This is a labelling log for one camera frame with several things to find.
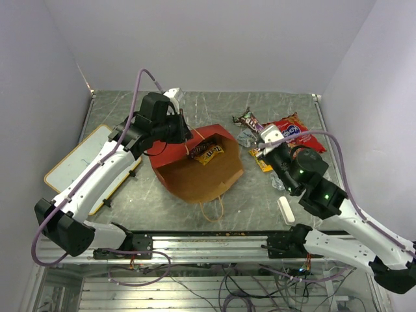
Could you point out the white eraser block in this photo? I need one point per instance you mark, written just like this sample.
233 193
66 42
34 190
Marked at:
286 211

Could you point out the clear plastic wrapper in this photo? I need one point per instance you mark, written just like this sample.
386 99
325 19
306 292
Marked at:
277 183
246 138

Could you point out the red brown paper bag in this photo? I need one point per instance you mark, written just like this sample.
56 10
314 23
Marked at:
190 180

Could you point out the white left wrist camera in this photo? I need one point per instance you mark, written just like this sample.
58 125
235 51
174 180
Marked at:
175 95

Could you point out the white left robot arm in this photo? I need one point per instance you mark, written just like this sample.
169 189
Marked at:
63 220

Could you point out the small whiteboard yellow frame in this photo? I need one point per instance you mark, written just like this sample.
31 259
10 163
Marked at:
67 170

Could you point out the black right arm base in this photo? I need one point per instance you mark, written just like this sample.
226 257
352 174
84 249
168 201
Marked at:
288 244

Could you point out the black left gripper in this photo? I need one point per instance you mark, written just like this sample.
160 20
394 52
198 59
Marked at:
183 132

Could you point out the purple brown candy packet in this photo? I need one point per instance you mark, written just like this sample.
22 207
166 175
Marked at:
249 120

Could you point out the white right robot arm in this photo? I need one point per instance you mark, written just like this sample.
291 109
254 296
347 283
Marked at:
386 256

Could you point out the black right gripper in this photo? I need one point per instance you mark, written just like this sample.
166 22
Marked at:
266 155

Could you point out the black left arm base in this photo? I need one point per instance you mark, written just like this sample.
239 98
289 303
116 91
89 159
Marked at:
135 241

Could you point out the yellow candy packet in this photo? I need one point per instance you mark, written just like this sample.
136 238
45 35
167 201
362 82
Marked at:
209 154
261 163

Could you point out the aluminium frame rail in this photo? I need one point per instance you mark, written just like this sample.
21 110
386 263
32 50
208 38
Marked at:
258 249

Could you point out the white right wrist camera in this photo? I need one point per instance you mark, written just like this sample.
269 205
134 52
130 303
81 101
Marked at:
268 139

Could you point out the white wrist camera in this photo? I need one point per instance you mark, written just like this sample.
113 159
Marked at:
268 139
175 95

